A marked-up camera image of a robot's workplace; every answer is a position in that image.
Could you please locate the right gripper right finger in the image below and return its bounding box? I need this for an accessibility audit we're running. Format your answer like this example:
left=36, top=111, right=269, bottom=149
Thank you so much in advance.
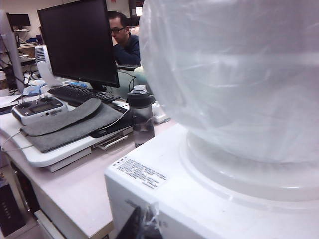
left=142, top=204, right=163, bottom=239

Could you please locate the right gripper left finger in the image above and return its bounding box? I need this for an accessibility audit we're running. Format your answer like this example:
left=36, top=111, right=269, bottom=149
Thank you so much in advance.
left=116, top=206, right=144, bottom=239

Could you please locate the white water dispenser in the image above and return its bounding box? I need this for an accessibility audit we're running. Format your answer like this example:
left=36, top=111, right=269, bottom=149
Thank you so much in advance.
left=104, top=123, right=319, bottom=239

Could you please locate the white office desk cabinet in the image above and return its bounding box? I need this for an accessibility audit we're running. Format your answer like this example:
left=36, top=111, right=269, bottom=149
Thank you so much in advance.
left=0, top=94, right=175, bottom=239

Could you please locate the plastic-wrapped water jug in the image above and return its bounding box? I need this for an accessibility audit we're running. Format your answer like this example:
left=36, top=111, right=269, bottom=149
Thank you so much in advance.
left=139, top=0, right=319, bottom=166

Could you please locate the white desk fan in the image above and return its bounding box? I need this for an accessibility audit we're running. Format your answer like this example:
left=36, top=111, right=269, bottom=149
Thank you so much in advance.
left=34, top=45, right=64, bottom=88

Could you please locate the white desktop stand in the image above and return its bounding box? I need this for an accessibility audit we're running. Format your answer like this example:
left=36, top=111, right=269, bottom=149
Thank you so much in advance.
left=0, top=124, right=133, bottom=173

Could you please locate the black laptop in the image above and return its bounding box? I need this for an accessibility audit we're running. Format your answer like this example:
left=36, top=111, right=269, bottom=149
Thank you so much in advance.
left=89, top=103, right=133, bottom=139

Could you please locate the dark grey drink bottle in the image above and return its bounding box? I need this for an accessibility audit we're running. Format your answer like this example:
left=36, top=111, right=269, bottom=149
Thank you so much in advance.
left=126, top=85, right=156, bottom=148

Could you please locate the grey padded sleeve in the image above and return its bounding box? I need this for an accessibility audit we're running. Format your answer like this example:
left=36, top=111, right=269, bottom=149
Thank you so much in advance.
left=19, top=97, right=130, bottom=154

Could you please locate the white power strip with charger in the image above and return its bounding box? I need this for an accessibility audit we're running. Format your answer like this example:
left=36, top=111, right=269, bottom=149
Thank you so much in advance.
left=151, top=102, right=171, bottom=124

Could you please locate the black bar with white print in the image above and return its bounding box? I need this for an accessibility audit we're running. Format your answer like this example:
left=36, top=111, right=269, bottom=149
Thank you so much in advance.
left=0, top=184, right=27, bottom=237

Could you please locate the black computer keyboard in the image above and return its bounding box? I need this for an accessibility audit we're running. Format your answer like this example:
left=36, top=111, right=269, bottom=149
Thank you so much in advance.
left=47, top=84, right=122, bottom=107

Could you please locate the white remote controller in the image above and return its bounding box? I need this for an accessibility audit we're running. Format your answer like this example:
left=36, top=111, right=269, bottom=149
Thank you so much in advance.
left=11, top=94, right=69, bottom=126

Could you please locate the pale green object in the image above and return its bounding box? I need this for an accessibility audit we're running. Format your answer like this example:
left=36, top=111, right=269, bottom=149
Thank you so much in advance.
left=134, top=66, right=148, bottom=83

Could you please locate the flat black background keyboard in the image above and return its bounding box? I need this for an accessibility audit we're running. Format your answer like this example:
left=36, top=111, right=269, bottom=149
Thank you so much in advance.
left=116, top=64, right=141, bottom=71

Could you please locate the blue cloth item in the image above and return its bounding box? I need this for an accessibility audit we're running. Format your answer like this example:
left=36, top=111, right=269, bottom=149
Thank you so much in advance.
left=23, top=83, right=48, bottom=97

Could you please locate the man with glasses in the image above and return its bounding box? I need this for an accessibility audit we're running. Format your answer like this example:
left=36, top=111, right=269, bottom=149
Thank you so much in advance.
left=108, top=11, right=142, bottom=66

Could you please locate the black computer monitor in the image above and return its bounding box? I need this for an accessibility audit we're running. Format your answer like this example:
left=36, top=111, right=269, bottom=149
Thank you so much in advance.
left=37, top=0, right=121, bottom=92

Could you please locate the silver metal column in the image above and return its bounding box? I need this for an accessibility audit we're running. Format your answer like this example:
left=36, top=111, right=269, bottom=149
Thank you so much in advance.
left=0, top=32, right=25, bottom=93

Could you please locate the small background monitor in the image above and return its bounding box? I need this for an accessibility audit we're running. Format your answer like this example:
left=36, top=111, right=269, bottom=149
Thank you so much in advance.
left=6, top=12, right=32, bottom=27

